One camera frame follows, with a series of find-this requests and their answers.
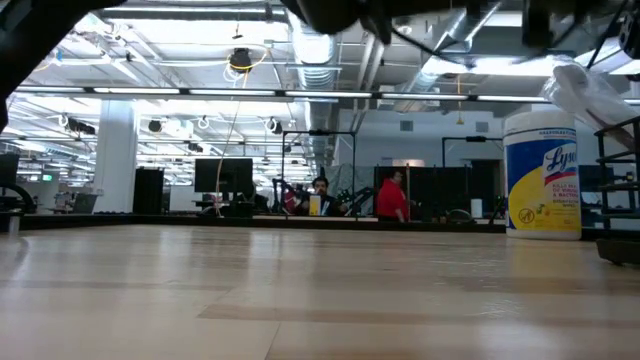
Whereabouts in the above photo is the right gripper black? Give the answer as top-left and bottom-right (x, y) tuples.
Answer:
(519, 0), (640, 60)

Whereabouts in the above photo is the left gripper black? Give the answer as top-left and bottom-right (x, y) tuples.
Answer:
(358, 0), (501, 46)

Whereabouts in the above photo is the green toothbrush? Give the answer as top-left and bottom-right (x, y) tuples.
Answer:
(538, 62), (640, 135)

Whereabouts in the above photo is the LED light bar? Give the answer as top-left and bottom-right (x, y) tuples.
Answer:
(14, 84), (640, 106)

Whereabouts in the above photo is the disinfecting wipes canister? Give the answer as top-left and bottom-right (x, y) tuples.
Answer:
(502, 110), (584, 242)

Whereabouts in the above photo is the blue storage rack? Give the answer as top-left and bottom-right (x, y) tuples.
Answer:
(579, 164), (617, 229)

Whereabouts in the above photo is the black partition panel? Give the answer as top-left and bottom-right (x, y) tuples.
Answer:
(373, 165), (472, 223)

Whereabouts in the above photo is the person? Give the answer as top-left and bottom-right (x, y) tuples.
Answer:
(298, 175), (350, 218)
(375, 169), (411, 223)

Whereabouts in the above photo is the black computer monitor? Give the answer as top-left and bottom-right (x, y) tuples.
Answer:
(193, 157), (254, 194)

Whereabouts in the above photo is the black cabinet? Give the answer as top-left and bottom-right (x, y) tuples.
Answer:
(132, 166), (165, 216)

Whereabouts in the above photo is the white building pillar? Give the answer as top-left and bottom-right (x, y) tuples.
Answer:
(92, 98), (140, 215)

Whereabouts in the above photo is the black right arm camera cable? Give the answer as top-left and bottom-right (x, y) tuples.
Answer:
(585, 0), (630, 70)

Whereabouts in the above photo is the silver ventilation duct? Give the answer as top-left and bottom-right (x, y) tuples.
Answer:
(394, 7), (504, 114)
(285, 12), (347, 166)

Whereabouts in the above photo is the black rig frame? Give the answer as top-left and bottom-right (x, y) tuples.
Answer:
(441, 135), (505, 171)
(281, 129), (358, 217)

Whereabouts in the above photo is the black overhead camera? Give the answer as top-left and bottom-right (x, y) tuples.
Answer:
(228, 47), (254, 74)

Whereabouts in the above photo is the black wire caddy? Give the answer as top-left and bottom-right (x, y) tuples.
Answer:
(593, 117), (640, 266)

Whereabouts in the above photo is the yellow hanging cable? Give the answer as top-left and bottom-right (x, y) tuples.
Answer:
(213, 44), (272, 217)

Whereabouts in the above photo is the black aluminium table frame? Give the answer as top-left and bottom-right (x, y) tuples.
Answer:
(0, 212), (640, 244)

